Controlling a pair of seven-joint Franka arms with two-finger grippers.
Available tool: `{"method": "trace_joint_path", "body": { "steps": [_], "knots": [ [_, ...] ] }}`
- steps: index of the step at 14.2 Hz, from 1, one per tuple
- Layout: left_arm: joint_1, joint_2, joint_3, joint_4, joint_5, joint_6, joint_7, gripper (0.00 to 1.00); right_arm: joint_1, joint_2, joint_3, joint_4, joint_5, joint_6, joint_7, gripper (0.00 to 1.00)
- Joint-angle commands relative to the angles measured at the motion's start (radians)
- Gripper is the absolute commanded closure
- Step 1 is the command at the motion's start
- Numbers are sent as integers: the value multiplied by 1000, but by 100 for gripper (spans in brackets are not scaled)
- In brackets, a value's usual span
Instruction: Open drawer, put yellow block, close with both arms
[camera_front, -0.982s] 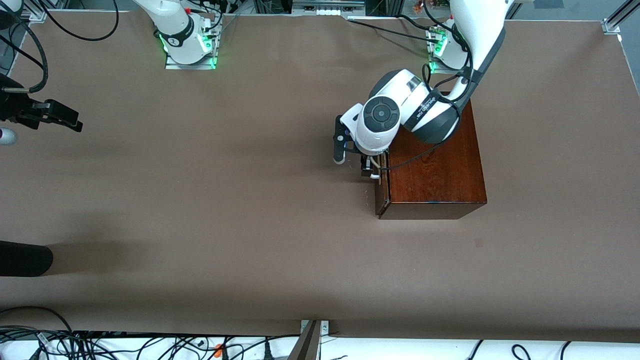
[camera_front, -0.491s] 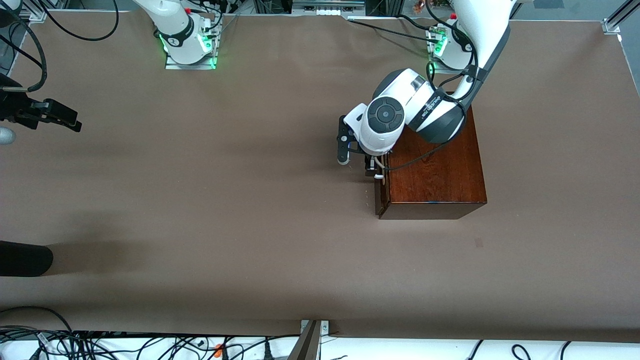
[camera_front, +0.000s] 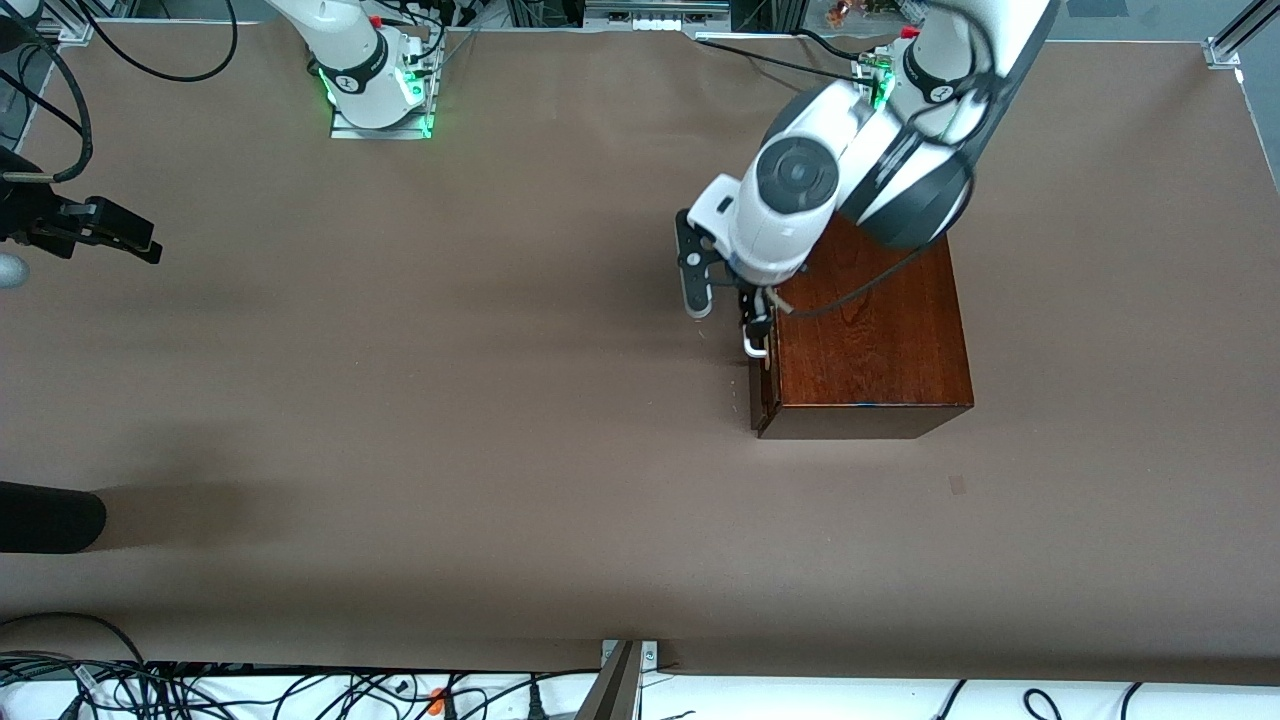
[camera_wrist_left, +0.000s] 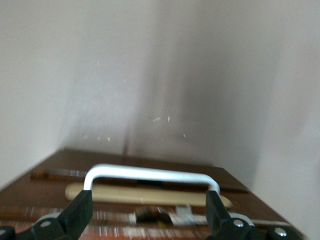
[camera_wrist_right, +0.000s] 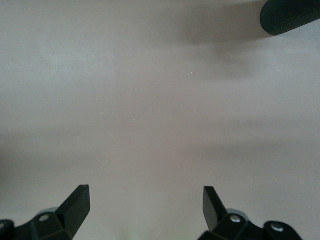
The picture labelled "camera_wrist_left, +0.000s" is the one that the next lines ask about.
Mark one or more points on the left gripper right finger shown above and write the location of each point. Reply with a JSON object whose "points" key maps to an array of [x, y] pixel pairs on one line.
{"points": [[217, 217]]}

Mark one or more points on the dark brown wooden cabinet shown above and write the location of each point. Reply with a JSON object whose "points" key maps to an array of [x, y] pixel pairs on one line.
{"points": [[150, 160]]}

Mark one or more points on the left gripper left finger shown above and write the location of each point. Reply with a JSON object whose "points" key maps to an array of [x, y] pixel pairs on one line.
{"points": [[72, 220]]}

